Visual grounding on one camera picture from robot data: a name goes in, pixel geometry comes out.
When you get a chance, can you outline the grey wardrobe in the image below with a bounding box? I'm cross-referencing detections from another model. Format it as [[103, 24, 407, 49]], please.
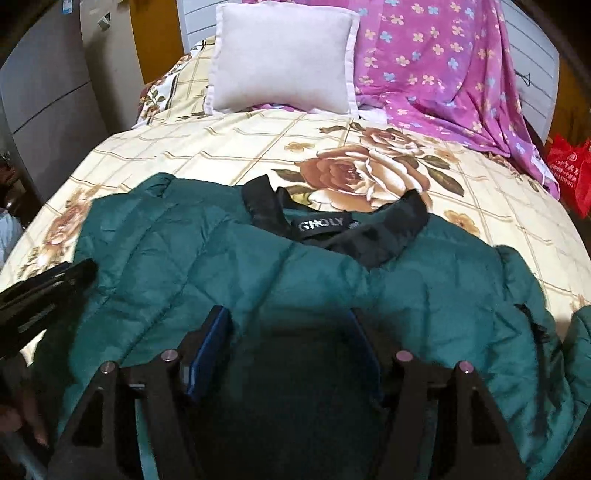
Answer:
[[0, 0, 153, 204]]

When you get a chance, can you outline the red plastic bag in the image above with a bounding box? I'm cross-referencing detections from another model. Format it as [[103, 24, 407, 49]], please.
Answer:
[[545, 134, 591, 220]]

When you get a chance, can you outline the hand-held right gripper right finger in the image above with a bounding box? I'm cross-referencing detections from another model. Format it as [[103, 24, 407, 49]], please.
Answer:
[[348, 307, 529, 480]]

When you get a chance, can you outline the white pillow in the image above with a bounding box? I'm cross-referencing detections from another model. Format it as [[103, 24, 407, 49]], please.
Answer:
[[204, 2, 361, 116]]

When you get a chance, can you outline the person's left hand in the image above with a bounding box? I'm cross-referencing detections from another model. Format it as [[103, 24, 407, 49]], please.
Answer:
[[0, 357, 51, 448]]

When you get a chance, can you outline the white slatted headboard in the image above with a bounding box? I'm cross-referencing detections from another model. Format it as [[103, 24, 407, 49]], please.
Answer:
[[175, 0, 561, 139]]

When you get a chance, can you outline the floral bed sheet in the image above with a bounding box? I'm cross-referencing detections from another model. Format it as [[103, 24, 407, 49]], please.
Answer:
[[0, 37, 591, 370]]

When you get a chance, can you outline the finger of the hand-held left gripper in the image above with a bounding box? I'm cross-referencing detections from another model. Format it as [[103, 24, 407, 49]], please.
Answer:
[[53, 258, 99, 308]]

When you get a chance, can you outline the purple floral blanket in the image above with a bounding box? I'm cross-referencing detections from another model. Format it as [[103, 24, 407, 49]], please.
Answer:
[[240, 0, 561, 199]]

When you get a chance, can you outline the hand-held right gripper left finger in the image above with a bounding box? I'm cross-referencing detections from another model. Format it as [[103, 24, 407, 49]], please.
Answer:
[[46, 305, 234, 480]]

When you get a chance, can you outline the green puffer jacket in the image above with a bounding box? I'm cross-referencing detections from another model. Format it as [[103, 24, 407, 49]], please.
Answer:
[[32, 173, 591, 480]]

